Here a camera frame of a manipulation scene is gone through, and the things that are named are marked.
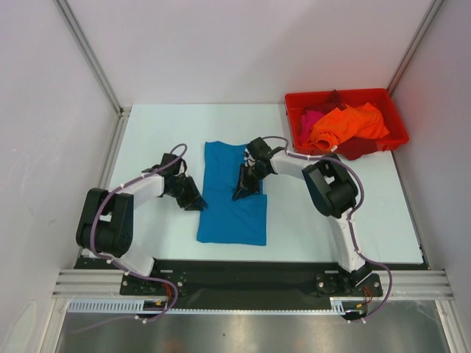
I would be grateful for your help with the white slotted cable duct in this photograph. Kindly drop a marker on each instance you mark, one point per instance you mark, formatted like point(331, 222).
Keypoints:
point(358, 303)
point(117, 306)

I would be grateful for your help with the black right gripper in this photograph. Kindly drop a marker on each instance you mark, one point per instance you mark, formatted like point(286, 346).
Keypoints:
point(246, 183)

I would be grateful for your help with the aluminium side rail left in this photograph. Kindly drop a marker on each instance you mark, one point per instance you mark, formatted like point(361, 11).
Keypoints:
point(96, 283)

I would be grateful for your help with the blue polo t-shirt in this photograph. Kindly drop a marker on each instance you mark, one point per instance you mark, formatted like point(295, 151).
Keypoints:
point(224, 220)

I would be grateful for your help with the dark red t-shirt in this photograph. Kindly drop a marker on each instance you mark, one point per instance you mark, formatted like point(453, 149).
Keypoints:
point(355, 147)

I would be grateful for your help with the white slotted cable duct left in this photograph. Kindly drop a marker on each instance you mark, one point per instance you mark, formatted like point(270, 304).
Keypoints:
point(117, 306)

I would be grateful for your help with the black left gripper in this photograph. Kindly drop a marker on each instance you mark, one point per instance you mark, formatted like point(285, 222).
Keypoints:
point(193, 201)

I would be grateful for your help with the aluminium frame post left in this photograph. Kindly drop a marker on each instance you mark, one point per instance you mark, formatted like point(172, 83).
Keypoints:
point(85, 47)

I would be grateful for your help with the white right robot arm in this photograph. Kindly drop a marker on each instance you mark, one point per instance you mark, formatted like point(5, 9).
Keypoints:
point(331, 187)

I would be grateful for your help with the aluminium frame post right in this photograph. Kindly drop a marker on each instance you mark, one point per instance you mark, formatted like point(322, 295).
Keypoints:
point(422, 31)

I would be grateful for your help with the white slotted cable duct right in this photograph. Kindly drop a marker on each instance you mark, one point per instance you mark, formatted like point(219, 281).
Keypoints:
point(358, 303)

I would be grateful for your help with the red plastic bin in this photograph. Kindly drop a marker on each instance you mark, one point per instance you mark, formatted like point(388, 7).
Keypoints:
point(298, 103)

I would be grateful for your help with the aluminium frame post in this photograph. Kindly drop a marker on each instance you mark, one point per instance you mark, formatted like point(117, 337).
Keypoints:
point(85, 47)
point(422, 31)

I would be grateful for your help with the pink t-shirt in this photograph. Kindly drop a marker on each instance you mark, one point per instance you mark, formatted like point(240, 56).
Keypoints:
point(308, 119)

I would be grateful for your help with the orange t-shirt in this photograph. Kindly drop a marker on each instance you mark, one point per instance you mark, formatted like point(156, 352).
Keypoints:
point(339, 126)

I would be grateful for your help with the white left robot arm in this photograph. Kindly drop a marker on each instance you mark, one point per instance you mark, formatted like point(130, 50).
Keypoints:
point(106, 224)

